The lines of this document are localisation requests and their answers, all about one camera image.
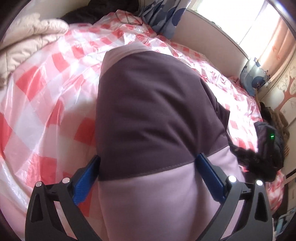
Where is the lilac and purple jacket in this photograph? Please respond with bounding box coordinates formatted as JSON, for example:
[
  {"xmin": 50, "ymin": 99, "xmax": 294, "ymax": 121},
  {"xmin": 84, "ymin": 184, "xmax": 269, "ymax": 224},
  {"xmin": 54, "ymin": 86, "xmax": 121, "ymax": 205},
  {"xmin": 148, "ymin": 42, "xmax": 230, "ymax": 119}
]
[{"xmin": 95, "ymin": 43, "xmax": 244, "ymax": 240}]

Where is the wardrobe with tree decal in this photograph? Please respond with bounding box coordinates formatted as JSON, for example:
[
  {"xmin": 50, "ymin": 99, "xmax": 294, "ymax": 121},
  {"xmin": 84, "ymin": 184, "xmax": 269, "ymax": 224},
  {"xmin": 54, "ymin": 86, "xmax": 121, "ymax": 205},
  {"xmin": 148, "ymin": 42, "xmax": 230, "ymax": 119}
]
[{"xmin": 262, "ymin": 56, "xmax": 296, "ymax": 125}]

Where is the red checked plastic bed cover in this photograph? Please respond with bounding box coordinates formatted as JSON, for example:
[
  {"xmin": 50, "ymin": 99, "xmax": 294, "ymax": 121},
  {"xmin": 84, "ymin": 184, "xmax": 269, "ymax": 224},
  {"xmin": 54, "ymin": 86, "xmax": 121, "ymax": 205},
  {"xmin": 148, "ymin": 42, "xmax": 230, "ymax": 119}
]
[{"xmin": 0, "ymin": 9, "xmax": 286, "ymax": 239}]

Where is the pink curtain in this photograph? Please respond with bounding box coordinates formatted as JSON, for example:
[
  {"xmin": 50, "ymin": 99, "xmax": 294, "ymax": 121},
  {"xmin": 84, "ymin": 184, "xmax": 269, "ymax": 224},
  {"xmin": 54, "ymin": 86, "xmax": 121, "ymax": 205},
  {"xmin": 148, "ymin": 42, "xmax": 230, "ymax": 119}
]
[{"xmin": 258, "ymin": 19, "xmax": 295, "ymax": 77}]

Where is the black garment beside bed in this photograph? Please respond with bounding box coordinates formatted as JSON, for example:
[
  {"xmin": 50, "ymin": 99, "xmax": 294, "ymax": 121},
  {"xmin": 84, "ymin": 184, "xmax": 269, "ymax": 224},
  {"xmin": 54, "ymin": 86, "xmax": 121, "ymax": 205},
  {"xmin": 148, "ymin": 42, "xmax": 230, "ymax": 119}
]
[{"xmin": 61, "ymin": 0, "xmax": 139, "ymax": 24}]

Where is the blue patterned pillow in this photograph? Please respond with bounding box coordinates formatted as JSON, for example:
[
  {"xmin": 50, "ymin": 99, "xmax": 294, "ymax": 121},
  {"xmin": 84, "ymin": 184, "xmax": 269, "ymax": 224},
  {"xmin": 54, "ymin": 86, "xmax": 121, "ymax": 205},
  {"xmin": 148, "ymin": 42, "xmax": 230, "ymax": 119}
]
[{"xmin": 137, "ymin": 0, "xmax": 191, "ymax": 39}]

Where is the black cable on bed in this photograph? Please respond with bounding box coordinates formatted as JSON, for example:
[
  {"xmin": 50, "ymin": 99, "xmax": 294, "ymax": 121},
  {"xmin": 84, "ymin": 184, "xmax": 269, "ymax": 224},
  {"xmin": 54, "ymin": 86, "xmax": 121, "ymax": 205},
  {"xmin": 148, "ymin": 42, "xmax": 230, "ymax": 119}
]
[{"xmin": 114, "ymin": 10, "xmax": 144, "ymax": 26}]

